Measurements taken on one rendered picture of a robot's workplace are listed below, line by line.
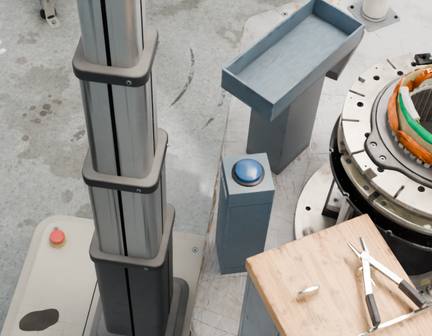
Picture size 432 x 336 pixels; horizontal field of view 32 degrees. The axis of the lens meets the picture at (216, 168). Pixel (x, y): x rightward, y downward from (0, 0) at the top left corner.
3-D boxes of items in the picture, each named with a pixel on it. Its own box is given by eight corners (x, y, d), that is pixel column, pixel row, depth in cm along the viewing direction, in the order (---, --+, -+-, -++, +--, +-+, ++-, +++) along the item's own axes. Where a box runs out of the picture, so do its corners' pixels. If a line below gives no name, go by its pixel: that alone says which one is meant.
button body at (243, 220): (253, 236, 138) (266, 152, 118) (260, 270, 134) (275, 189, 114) (215, 240, 137) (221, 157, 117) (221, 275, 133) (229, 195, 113)
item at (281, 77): (295, 100, 157) (315, -7, 134) (337, 128, 153) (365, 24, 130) (215, 171, 146) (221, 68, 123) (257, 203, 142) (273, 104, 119)
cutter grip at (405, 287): (423, 306, 98) (427, 300, 97) (419, 309, 98) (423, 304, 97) (401, 283, 100) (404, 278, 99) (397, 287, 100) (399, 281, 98)
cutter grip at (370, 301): (379, 327, 96) (381, 321, 95) (373, 327, 96) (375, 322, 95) (370, 298, 99) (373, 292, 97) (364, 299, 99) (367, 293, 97)
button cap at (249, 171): (259, 160, 116) (259, 156, 116) (263, 181, 114) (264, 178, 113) (233, 163, 116) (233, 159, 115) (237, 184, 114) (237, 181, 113)
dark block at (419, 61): (431, 69, 123) (435, 59, 121) (417, 70, 123) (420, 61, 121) (427, 59, 124) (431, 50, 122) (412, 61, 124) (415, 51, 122)
